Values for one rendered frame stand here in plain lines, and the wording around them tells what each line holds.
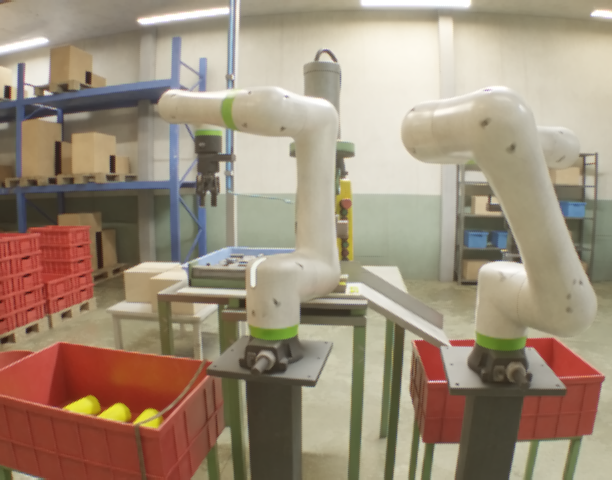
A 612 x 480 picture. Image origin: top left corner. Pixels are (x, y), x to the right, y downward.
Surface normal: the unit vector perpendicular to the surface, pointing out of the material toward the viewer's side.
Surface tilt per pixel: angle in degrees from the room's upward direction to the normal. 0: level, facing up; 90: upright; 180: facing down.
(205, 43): 90
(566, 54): 90
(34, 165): 90
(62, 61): 90
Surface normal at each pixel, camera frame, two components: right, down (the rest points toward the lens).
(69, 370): -0.16, 0.11
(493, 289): -0.91, 0.00
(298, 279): 0.77, 0.04
